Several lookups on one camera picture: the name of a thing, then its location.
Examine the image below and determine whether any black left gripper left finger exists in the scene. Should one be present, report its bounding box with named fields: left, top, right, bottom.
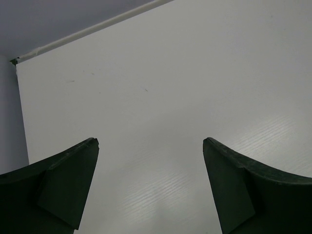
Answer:
left=0, top=138, right=99, bottom=234

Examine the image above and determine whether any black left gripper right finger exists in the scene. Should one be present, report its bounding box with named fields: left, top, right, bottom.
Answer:
left=203, top=137, right=312, bottom=234

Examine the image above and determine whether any white table edge rail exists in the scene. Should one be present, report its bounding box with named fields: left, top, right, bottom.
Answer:
left=10, top=0, right=171, bottom=66

